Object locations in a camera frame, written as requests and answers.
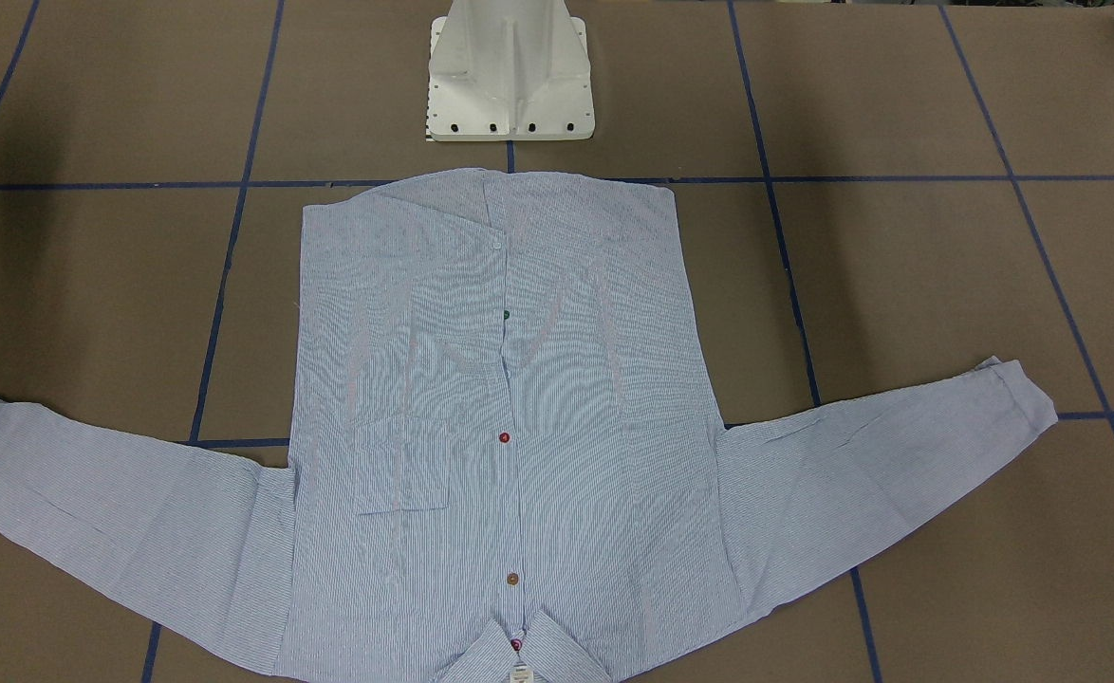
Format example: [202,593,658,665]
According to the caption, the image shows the light blue striped shirt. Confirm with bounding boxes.
[0,169,1057,682]

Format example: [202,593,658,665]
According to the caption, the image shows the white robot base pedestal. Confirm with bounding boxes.
[426,1,596,142]

